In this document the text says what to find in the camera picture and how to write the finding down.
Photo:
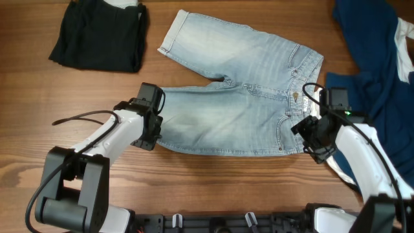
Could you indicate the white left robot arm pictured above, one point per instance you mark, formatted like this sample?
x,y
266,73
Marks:
x,y
74,189

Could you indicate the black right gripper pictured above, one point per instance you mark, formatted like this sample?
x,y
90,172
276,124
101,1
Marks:
x,y
303,127

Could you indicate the light blue denim shorts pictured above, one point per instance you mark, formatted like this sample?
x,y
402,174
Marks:
x,y
255,95

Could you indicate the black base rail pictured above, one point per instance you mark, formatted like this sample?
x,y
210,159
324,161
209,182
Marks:
x,y
278,222

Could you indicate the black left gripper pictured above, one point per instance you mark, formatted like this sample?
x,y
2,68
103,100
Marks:
x,y
150,142

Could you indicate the blue and white shirt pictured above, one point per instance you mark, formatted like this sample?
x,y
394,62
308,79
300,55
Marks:
x,y
379,90

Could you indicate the folded black garment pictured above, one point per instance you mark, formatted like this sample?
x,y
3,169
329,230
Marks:
x,y
95,35

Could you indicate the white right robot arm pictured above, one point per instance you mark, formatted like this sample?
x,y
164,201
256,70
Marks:
x,y
388,199

